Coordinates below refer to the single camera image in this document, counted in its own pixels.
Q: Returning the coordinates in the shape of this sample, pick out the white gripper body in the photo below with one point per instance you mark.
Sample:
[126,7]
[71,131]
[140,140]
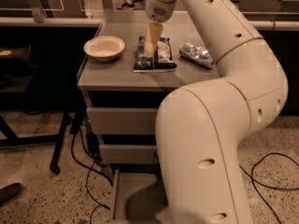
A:
[156,9]

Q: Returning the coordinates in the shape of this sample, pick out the white bowl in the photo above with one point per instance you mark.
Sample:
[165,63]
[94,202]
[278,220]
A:
[104,48]

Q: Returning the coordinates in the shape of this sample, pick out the black table frame left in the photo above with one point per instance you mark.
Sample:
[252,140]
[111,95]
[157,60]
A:
[27,87]

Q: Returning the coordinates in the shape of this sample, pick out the blue chip bag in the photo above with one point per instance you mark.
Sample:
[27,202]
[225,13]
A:
[160,61]

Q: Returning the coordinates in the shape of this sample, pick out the grey drawer cabinet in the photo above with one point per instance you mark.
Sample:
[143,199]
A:
[115,84]

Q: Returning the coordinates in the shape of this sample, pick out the dark shoe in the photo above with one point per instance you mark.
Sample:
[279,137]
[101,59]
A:
[10,193]

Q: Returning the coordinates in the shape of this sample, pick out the bottom drawer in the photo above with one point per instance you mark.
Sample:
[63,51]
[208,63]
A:
[138,198]

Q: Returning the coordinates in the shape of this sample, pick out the top drawer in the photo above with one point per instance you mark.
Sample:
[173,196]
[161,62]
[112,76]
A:
[105,120]

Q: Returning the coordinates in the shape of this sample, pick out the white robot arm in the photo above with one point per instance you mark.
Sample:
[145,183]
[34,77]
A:
[200,126]

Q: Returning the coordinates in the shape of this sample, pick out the black power adapter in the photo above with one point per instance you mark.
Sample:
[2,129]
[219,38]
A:
[92,143]

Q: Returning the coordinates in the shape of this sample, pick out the middle drawer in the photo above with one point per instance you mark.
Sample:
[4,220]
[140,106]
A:
[128,154]

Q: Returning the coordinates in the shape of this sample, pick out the person's sneakers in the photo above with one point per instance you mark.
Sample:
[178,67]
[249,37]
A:
[128,4]

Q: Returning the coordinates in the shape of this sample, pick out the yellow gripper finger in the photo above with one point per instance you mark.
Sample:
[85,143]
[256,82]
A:
[153,34]

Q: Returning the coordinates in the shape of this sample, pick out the drawer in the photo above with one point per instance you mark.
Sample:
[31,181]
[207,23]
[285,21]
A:
[128,154]
[138,198]
[105,120]

